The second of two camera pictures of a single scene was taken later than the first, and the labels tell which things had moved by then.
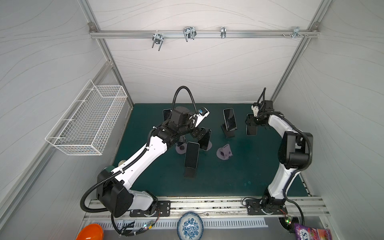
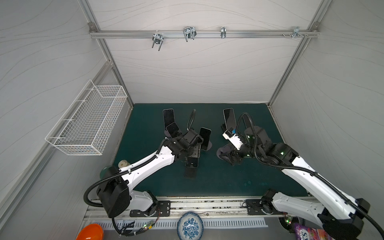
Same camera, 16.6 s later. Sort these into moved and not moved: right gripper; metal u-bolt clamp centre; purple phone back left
Moved: right gripper
Not moved: metal u-bolt clamp centre; purple phone back left
